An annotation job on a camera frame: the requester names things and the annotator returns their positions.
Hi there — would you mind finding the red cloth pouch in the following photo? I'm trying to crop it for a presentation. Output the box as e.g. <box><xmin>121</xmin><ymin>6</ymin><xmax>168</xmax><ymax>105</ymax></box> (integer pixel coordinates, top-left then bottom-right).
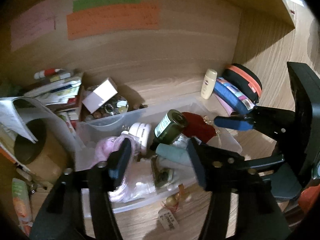
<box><xmin>182</xmin><ymin>112</ymin><xmax>216</xmax><ymax>143</ymax></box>

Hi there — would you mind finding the green orange tube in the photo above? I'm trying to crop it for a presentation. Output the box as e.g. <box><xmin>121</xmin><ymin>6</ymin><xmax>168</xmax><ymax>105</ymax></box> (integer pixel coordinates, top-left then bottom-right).
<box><xmin>11</xmin><ymin>178</ymin><xmax>33</xmax><ymax>237</ymax></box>

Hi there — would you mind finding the pink sticky paper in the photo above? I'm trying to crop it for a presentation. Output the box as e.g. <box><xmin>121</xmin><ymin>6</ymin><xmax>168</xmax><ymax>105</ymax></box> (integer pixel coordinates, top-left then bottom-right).
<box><xmin>10</xmin><ymin>0</ymin><xmax>55</xmax><ymax>51</ymax></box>

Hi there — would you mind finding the pink notebook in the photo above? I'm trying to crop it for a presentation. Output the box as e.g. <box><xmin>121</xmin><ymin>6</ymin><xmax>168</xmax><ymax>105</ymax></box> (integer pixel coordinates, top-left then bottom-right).
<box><xmin>216</xmin><ymin>95</ymin><xmax>237</xmax><ymax>116</ymax></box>

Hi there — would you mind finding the orange sticky paper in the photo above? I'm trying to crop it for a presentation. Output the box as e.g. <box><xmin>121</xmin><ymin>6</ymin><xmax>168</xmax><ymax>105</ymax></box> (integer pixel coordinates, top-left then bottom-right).
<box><xmin>67</xmin><ymin>2</ymin><xmax>160</xmax><ymax>40</ymax></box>

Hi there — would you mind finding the teal tube with clear cap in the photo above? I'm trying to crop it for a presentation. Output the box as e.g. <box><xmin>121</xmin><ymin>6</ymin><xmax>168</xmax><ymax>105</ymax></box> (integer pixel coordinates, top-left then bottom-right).
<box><xmin>156</xmin><ymin>144</ymin><xmax>192</xmax><ymax>166</ymax></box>

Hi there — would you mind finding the small white cardboard box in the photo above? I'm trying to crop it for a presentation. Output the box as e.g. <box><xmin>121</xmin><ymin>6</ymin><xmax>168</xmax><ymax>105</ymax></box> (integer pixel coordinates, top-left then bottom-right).
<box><xmin>82</xmin><ymin>77</ymin><xmax>118</xmax><ymax>113</ymax></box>

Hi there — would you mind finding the clear plastic bowl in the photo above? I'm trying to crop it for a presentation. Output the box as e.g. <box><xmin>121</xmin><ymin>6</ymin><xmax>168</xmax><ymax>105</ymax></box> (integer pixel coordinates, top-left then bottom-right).
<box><xmin>85</xmin><ymin>113</ymin><xmax>126</xmax><ymax>132</ymax></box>

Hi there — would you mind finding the stack of books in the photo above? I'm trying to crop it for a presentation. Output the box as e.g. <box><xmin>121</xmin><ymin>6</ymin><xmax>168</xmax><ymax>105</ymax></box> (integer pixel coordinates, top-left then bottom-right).
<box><xmin>24</xmin><ymin>72</ymin><xmax>84</xmax><ymax>120</ymax></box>

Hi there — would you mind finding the blue pencil case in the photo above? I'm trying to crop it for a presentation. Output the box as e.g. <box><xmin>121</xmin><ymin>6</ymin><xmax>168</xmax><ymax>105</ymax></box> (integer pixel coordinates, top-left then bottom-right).
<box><xmin>214</xmin><ymin>77</ymin><xmax>255</xmax><ymax>115</ymax></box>

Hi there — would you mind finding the clear plastic storage bin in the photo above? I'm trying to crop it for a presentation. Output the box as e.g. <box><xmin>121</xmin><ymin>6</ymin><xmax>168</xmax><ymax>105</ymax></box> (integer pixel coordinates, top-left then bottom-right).
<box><xmin>75</xmin><ymin>98</ymin><xmax>243</xmax><ymax>218</ymax></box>

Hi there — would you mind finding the white pink jar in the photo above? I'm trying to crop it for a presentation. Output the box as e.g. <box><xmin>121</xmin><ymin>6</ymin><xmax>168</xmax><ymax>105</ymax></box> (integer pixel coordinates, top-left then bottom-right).
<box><xmin>121</xmin><ymin>122</ymin><xmax>151</xmax><ymax>155</ymax></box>

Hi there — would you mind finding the orange book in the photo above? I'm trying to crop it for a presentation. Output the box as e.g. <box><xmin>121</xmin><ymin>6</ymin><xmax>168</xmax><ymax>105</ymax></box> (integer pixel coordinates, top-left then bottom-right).
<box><xmin>0</xmin><ymin>147</ymin><xmax>17</xmax><ymax>165</ymax></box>

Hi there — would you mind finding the dark green glass bottle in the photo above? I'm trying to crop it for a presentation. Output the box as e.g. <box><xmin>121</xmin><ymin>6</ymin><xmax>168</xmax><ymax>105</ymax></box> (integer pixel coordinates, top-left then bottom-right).
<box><xmin>150</xmin><ymin>109</ymin><xmax>188</xmax><ymax>151</ymax></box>

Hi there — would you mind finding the pink rope bundle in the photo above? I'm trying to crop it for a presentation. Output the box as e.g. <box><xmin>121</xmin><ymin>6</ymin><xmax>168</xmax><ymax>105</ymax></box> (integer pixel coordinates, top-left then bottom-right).
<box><xmin>92</xmin><ymin>134</ymin><xmax>161</xmax><ymax>203</ymax></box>

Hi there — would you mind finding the red white glue stick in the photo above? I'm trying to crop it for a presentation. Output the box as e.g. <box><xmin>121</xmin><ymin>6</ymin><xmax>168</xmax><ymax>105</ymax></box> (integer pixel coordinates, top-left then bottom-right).
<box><xmin>34</xmin><ymin>68</ymin><xmax>64</xmax><ymax>80</ymax></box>

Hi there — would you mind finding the white printed paper sheet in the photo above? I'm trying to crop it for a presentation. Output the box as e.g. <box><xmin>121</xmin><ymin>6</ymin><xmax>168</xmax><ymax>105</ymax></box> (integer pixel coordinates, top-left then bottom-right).
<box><xmin>1</xmin><ymin>96</ymin><xmax>51</xmax><ymax>143</ymax></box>

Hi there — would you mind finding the black orange zip pouch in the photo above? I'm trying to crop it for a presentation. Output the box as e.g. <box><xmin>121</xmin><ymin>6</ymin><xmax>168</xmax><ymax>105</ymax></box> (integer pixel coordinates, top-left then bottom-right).
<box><xmin>222</xmin><ymin>63</ymin><xmax>263</xmax><ymax>104</ymax></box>

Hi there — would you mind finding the cream lotion bottle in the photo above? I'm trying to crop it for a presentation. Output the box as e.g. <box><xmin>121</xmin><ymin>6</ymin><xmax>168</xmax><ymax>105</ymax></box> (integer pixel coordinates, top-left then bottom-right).
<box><xmin>201</xmin><ymin>68</ymin><xmax>217</xmax><ymax>100</ymax></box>

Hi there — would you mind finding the green sticky paper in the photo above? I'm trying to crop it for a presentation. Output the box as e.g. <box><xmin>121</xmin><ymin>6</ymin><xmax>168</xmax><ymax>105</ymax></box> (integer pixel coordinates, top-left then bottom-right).
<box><xmin>73</xmin><ymin>0</ymin><xmax>140</xmax><ymax>12</ymax></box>

